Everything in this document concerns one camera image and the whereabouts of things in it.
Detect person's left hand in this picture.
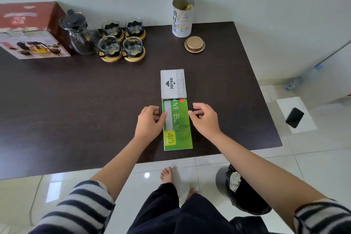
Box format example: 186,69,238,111
133,105,168,147

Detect person's right hand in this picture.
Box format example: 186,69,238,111
188,102,223,141

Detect pink green paper package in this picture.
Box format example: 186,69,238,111
162,98,193,151

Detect round gold tin lid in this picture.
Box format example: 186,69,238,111
184,36,205,53

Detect glass cup with black handle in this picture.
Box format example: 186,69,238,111
122,36,144,58
125,17,145,37
98,35,122,57
101,20,123,38

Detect white tea tin gold lid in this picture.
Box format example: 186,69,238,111
172,0,195,38

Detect glass teapot with black lid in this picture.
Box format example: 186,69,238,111
59,9,102,56

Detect red cardboard tea set box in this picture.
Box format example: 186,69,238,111
0,1,71,60

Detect person's left forearm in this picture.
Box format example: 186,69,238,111
90,136,159,201

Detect person's right forearm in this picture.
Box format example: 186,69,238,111
211,132,327,231

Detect person's left foot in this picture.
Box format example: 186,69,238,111
160,166,175,185

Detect person's foot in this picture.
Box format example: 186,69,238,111
186,187,198,201
160,166,175,185

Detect white black small box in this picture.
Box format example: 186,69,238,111
160,69,188,100

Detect person's right foot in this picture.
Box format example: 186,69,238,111
186,187,198,201

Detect white flat floor box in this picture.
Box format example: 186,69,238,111
276,97,318,134

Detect bin with black bag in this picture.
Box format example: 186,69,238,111
215,164,272,216

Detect black phone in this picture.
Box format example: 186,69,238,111
286,107,305,129

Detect black trousers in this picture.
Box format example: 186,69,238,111
127,182,269,234

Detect clear water bottle blue cap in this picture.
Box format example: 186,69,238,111
285,64,324,91

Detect white cabinet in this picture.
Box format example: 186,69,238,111
301,40,351,111

